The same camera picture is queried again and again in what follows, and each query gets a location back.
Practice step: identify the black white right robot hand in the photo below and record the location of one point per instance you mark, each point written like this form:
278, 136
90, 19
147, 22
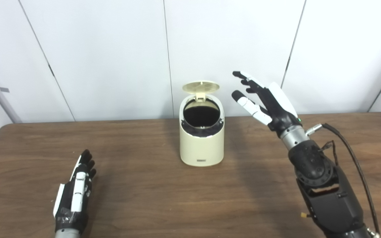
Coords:
278, 109

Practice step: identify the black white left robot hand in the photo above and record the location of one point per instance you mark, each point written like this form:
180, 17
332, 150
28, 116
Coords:
77, 195

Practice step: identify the round cream bin lid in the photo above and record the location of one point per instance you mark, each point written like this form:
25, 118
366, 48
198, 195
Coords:
200, 86

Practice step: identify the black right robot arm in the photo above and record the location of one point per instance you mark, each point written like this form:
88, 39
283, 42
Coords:
329, 201

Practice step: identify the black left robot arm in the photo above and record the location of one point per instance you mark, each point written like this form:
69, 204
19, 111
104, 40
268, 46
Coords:
66, 234

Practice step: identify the cream-colored desktop trash bin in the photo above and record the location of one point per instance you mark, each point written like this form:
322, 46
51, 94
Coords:
202, 148

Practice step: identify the small grey wall label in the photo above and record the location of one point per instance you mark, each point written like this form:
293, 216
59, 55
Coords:
4, 89

